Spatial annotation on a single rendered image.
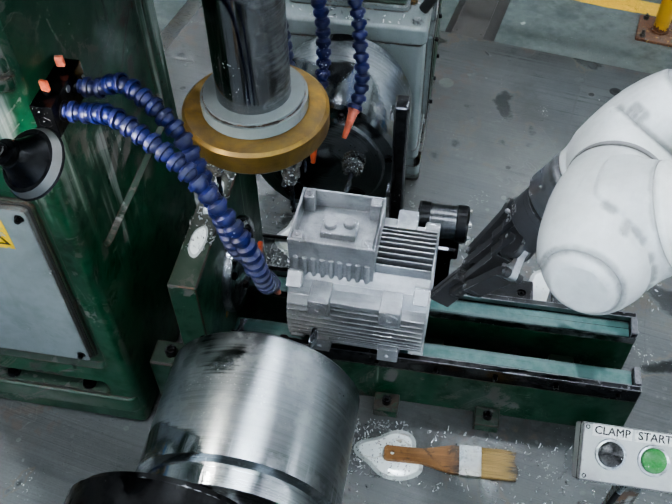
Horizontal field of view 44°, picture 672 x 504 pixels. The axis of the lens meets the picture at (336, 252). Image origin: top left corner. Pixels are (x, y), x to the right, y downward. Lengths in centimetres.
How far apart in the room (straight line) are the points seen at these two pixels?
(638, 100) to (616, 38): 267
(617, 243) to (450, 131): 109
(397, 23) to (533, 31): 208
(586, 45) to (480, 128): 171
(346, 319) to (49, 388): 49
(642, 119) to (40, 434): 101
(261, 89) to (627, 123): 39
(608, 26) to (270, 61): 276
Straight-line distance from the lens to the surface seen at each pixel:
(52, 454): 141
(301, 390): 98
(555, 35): 351
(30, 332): 124
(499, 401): 134
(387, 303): 114
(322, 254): 113
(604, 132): 87
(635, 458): 109
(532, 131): 182
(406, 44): 147
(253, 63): 94
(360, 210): 119
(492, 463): 133
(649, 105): 88
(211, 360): 101
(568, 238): 74
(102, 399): 135
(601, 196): 76
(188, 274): 110
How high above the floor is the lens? 200
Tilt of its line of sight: 50 degrees down
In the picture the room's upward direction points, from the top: 1 degrees counter-clockwise
